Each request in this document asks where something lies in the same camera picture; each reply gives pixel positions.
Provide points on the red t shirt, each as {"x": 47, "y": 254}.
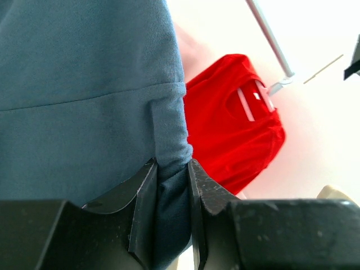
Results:
{"x": 231, "y": 149}

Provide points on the blue grey t shirt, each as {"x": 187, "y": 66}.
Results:
{"x": 90, "y": 91}

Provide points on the white hanger under red shirt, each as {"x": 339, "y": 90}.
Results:
{"x": 255, "y": 100}

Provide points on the white clothes rack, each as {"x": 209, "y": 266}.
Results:
{"x": 272, "y": 41}

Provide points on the beige wooden hanger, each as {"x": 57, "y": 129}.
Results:
{"x": 332, "y": 192}

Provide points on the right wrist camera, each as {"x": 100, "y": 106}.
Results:
{"x": 354, "y": 66}

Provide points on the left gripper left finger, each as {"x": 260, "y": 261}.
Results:
{"x": 113, "y": 231}

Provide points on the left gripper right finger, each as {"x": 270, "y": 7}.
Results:
{"x": 230, "y": 233}

